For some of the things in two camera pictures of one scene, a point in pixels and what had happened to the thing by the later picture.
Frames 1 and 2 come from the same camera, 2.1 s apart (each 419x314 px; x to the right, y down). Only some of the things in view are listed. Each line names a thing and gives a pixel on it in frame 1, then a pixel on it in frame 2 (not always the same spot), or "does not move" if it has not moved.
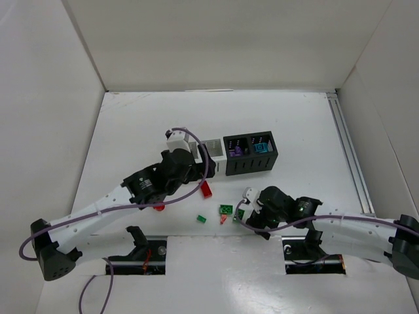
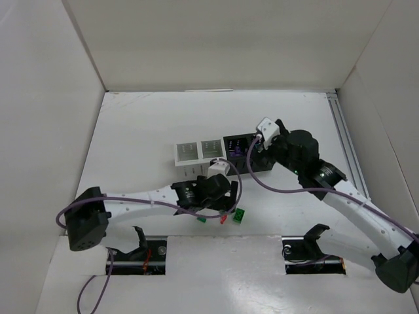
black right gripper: x=256 y=219 → x=273 y=148
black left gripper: x=199 y=164 → x=229 y=199
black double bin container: x=249 y=153 does not move
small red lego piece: x=224 y=216 does not move
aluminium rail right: x=351 y=157 does not move
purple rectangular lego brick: x=236 y=152 does not move
